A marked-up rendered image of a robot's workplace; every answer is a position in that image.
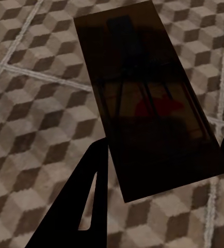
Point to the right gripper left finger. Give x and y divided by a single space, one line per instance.
59 228

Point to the mousetrap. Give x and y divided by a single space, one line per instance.
158 135

